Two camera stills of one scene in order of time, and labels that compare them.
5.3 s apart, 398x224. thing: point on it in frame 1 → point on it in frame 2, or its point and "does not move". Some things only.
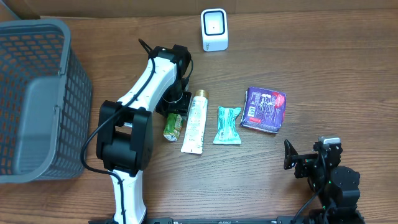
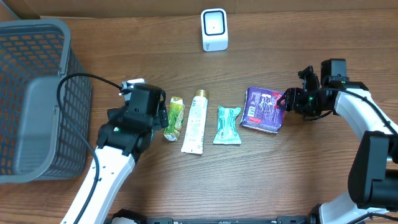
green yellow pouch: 173,126 does not move
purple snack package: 263,109 does not move
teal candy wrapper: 227,133 does not move
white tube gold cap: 193,142 does not move
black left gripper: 167,108 → 160,122
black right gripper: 305,162 → 294,103
